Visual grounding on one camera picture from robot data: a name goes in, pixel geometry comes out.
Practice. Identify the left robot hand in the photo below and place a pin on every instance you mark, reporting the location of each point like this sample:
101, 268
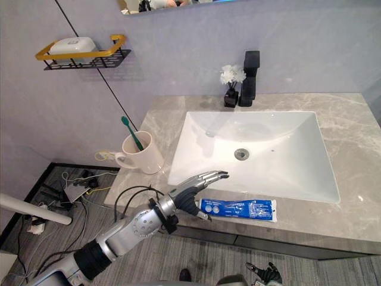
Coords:
185, 194

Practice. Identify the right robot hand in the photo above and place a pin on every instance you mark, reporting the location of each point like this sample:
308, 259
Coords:
268, 272

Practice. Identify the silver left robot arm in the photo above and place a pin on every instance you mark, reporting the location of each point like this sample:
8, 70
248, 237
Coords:
125, 238

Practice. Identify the grey vanity cabinet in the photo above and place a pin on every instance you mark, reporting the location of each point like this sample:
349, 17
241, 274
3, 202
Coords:
268, 241

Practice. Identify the blue toothpaste tube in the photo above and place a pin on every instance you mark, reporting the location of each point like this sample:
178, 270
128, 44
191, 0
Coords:
238, 209

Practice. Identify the white ceramic mug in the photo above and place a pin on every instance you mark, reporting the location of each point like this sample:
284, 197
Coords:
140, 153

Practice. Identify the metal sink drain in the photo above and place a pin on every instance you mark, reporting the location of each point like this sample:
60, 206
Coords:
242, 153

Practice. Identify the white rectangular sink basin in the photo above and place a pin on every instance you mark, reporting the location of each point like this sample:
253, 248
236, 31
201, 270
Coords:
253, 155

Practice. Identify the dark robot foot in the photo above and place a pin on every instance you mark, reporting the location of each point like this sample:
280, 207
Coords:
185, 274

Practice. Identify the green toothbrush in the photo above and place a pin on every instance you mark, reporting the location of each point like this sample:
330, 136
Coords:
132, 134

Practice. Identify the black reed diffuser bottle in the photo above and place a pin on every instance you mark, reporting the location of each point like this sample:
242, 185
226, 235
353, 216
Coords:
231, 96

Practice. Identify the white diffuser flowers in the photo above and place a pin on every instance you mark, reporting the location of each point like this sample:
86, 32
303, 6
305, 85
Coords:
232, 73

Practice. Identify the black faucet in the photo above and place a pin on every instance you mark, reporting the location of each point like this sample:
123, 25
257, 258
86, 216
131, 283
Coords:
249, 79

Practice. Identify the white pole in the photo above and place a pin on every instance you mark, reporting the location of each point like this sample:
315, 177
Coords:
32, 208

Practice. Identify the white soap box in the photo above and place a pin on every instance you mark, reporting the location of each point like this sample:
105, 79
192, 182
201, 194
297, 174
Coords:
72, 47

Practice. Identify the black and gold wall shelf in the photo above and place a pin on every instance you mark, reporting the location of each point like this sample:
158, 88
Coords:
86, 58

